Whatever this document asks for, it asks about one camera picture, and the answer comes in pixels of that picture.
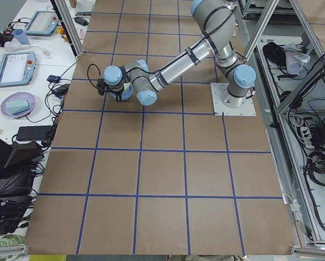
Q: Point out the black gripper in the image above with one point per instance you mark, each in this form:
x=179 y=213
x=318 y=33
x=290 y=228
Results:
x=118 y=93

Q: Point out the light green bowl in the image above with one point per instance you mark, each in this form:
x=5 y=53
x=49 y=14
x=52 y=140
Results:
x=127 y=87

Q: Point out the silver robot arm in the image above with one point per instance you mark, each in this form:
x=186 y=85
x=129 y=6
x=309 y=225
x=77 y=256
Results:
x=217 y=24

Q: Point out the blue bowl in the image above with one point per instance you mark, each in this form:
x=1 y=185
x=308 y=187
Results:
x=125 y=95

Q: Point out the green plates stack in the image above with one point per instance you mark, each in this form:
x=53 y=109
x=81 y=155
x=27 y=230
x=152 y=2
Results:
x=11 y=240

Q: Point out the black phone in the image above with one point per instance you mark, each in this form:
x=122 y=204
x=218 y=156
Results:
x=33 y=133

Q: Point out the lilac plate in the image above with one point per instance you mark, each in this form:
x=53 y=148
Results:
x=19 y=96

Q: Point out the teal sponge block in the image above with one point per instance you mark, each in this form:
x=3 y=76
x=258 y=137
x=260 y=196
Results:
x=17 y=106

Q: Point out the upper teach pendant tablet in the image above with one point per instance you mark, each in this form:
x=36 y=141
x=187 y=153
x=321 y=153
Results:
x=43 y=23

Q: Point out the teach pendant tablet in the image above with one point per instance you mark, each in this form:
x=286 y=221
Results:
x=43 y=23
x=17 y=69

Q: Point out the lower teach pendant tablet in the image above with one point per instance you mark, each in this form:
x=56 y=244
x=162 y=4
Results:
x=17 y=69

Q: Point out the light blue cup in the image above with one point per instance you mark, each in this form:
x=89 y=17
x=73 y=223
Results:
x=20 y=35

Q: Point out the aluminium frame post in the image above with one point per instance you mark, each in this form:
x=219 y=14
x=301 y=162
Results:
x=64 y=16

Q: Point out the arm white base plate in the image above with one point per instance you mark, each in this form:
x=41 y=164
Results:
x=242 y=108

